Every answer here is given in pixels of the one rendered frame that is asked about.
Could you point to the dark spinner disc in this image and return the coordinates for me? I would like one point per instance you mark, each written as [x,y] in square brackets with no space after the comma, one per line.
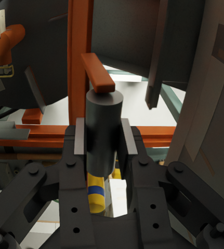
[41,39]

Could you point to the grey angle plate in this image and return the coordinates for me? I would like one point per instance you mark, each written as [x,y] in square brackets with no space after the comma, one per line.
[6,131]

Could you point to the white shear pin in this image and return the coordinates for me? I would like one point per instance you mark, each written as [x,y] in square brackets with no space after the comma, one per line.
[1,21]

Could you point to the orange spreader frame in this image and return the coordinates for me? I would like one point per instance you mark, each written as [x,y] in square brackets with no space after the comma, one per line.
[78,58]

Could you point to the dark grey hopper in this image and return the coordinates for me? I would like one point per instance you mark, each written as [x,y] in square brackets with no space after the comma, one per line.
[127,35]

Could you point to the yellow cylinder with blue band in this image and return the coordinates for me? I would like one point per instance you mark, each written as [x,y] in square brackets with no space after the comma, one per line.
[96,194]

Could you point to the green grey metal frame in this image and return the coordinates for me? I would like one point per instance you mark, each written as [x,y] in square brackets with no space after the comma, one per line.
[170,99]

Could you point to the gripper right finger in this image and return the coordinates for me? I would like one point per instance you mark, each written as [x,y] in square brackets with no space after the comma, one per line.
[148,182]

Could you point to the orange spinner hub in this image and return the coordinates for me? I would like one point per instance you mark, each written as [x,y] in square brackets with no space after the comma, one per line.
[5,42]

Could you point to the grey spinner vane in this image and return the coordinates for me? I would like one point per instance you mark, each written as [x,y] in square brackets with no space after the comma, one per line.
[35,91]

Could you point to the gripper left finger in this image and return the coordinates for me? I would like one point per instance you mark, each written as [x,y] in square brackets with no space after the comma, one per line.
[70,182]

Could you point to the dark brown hopper strut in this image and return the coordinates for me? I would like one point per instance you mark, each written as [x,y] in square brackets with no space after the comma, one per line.
[155,68]

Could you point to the orange lever with black grip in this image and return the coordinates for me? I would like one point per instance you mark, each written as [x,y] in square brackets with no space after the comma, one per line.
[104,126]

